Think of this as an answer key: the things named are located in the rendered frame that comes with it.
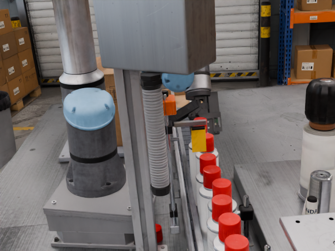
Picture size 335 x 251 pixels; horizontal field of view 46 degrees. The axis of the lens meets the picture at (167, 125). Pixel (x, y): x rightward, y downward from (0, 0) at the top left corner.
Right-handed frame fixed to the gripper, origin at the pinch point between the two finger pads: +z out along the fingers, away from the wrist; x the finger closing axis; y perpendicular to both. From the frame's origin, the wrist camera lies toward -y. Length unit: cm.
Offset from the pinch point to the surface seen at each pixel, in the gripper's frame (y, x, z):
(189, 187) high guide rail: -3.4, -14.1, 4.9
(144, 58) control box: -10, -48, -16
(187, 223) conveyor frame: -4.4, -11.7, 13.3
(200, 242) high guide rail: -3.1, -31.3, 14.8
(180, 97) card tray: 1, 85, -38
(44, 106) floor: -149, 356, -98
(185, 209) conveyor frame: -4.4, -6.8, 10.4
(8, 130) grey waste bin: -128, 196, -46
